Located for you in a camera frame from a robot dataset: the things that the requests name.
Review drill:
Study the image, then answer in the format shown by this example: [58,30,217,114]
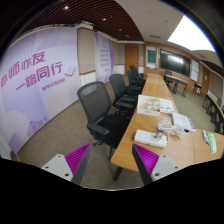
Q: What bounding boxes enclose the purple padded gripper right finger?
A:
[132,143,181,185]

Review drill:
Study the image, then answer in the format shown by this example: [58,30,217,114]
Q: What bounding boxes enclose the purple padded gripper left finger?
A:
[42,144,91,185]

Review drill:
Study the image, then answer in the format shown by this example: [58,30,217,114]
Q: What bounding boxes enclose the grey charger plug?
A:
[155,130,164,139]

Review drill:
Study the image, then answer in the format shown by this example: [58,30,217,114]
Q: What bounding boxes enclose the white power strip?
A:
[134,130,167,148]

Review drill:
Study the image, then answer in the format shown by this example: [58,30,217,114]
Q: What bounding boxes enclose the long wooden conference table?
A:
[110,72,224,182]

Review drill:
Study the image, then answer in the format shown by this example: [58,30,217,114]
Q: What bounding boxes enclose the nearest black mesh office chair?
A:
[77,81,130,149]

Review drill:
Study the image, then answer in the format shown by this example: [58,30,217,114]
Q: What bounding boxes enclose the white flat device box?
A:
[172,112,196,131]

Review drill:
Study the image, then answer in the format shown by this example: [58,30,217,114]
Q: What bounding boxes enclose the white open cardboard box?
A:
[137,95,160,117]

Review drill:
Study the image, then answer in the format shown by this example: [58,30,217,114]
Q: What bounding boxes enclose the white paper booklet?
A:
[160,98,174,114]

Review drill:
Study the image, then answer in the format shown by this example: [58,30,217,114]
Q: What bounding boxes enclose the green and white packet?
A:
[202,130,217,154]

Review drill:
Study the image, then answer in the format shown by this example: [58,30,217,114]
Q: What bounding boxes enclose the curved wooden right desk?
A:
[202,94,224,135]

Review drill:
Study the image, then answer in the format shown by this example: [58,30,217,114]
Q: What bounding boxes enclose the small wooden side desk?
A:
[165,74,188,97]

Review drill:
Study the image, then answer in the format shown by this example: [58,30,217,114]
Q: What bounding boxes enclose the far black office chair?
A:
[130,65,145,87]

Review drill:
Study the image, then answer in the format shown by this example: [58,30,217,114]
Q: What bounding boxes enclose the green framed whiteboard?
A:
[146,46,157,69]

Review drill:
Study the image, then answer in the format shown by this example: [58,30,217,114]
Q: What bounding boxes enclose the wooden door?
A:
[125,44,139,70]

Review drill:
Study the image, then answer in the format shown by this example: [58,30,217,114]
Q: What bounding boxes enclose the bright ceiling light panel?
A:
[168,15,215,52]

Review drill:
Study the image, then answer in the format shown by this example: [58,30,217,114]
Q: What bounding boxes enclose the white coiled charger cable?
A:
[156,118,190,140]

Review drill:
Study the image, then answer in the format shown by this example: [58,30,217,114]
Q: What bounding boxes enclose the purple wall banner with text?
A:
[0,27,81,153]

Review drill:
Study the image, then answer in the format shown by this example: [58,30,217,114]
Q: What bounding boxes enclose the large black wall screen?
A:
[160,49,190,76]

